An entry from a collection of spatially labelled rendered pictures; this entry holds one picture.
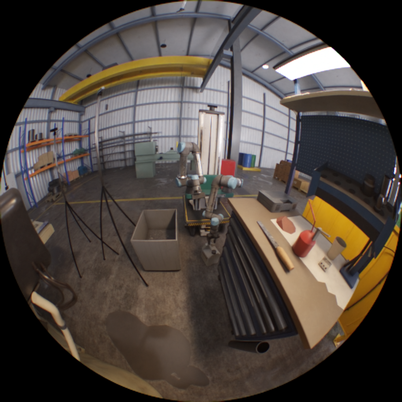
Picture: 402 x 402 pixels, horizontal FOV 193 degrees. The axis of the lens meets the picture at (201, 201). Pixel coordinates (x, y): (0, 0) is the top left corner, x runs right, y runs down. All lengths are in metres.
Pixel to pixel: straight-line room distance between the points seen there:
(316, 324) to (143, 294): 1.37
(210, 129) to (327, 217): 1.78
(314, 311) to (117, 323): 1.45
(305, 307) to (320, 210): 1.25
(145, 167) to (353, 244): 5.65
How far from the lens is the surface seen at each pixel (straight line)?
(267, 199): 0.80
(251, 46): 9.83
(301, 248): 0.54
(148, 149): 4.96
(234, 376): 1.43
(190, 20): 8.57
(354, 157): 0.83
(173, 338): 1.30
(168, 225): 1.56
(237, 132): 4.03
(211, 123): 1.69
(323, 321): 0.52
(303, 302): 0.47
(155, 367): 1.39
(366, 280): 1.66
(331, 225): 1.53
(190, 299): 1.34
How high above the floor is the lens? 1.29
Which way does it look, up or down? 27 degrees down
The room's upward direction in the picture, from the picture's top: 3 degrees clockwise
